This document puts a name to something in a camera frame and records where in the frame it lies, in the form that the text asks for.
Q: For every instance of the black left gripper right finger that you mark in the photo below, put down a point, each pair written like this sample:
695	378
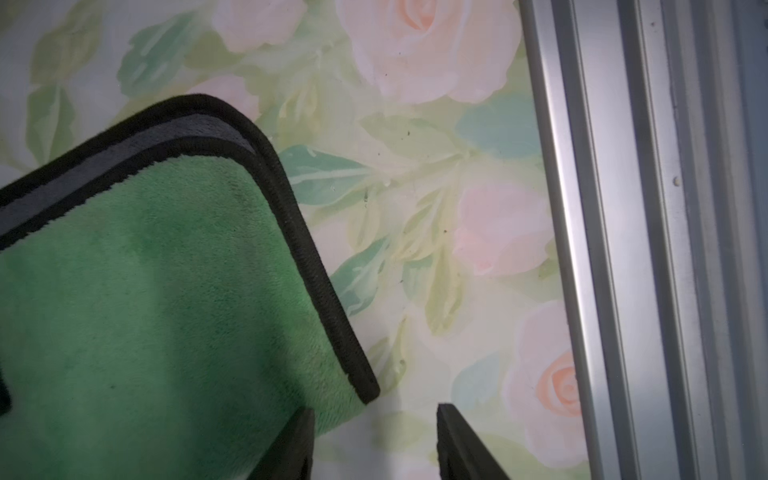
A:
461	453

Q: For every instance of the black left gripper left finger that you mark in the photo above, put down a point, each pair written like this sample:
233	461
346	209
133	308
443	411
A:
290	456

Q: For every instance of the green grey microfibre cloth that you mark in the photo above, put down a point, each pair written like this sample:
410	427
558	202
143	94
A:
164	309

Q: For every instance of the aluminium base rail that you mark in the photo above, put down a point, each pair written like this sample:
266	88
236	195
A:
653	122

